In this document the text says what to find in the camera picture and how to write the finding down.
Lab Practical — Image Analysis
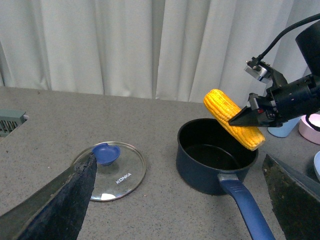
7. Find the black second arm gripper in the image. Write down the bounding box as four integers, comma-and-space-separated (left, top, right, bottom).
228, 74, 320, 128

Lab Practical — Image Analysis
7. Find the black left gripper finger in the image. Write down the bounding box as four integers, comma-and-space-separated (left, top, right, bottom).
0, 153, 97, 240

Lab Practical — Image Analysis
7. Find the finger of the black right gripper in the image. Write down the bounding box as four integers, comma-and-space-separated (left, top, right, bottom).
262, 154, 320, 240

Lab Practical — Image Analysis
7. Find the yellow corn cob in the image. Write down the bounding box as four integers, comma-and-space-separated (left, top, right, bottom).
203, 89, 266, 151

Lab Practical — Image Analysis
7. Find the glass lid blue knob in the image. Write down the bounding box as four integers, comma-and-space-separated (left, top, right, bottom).
70, 141, 147, 203

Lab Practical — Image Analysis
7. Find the light blue plastic cup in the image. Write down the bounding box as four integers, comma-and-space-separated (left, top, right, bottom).
267, 117, 301, 138

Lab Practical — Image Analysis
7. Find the light blue plate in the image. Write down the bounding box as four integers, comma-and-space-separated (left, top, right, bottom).
313, 151, 320, 181

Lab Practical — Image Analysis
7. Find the dark blue saucepan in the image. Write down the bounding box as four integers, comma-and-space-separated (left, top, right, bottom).
176, 118, 275, 240

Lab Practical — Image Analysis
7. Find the pink plastic bowl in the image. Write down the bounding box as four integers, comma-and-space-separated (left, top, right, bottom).
298, 113, 320, 145

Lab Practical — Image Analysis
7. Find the white curtain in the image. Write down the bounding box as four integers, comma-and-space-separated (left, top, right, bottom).
0, 0, 320, 106

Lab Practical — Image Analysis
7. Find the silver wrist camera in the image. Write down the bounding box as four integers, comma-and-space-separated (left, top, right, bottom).
244, 57, 271, 84

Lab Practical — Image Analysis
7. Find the black camera cable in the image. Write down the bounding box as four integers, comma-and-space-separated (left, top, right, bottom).
258, 12, 320, 61

